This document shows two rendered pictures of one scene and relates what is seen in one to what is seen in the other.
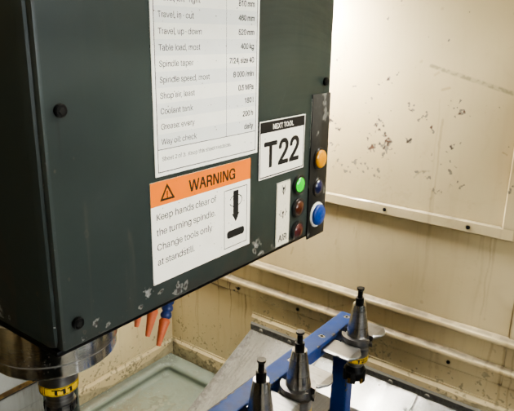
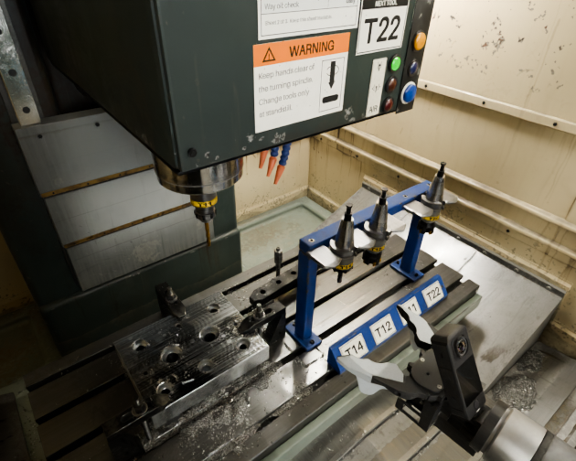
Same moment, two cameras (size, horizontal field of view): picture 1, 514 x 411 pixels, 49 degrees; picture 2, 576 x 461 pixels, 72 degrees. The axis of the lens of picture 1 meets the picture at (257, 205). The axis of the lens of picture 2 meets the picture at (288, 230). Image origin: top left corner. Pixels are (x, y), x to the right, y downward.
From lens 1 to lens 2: 9 cm
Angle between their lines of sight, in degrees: 23
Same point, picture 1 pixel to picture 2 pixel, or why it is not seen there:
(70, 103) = not seen: outside the picture
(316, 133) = (418, 15)
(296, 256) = (403, 135)
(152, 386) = (291, 216)
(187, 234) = (285, 94)
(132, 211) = (237, 68)
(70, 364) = (206, 186)
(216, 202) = (314, 69)
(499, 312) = (562, 198)
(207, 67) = not seen: outside the picture
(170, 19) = not seen: outside the picture
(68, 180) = (179, 33)
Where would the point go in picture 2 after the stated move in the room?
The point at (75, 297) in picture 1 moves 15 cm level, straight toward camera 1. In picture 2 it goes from (189, 132) to (166, 201)
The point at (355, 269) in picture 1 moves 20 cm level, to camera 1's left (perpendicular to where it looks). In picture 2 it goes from (448, 150) to (392, 144)
